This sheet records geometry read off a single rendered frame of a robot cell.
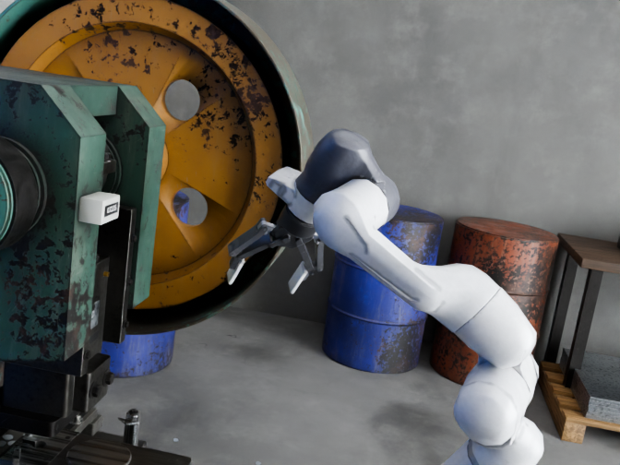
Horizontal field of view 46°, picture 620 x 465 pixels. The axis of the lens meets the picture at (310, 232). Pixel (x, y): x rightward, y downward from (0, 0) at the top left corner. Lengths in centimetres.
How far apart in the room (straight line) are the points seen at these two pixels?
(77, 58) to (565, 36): 335
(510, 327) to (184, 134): 88
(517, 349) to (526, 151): 344
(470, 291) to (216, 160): 73
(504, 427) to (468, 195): 346
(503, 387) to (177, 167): 89
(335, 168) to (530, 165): 345
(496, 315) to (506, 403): 14
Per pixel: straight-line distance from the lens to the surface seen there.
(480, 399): 123
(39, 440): 163
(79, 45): 180
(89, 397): 147
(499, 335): 122
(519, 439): 132
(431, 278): 118
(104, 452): 158
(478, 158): 460
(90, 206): 120
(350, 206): 116
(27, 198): 115
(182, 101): 480
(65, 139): 120
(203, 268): 171
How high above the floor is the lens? 157
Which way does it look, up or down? 12 degrees down
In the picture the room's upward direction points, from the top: 8 degrees clockwise
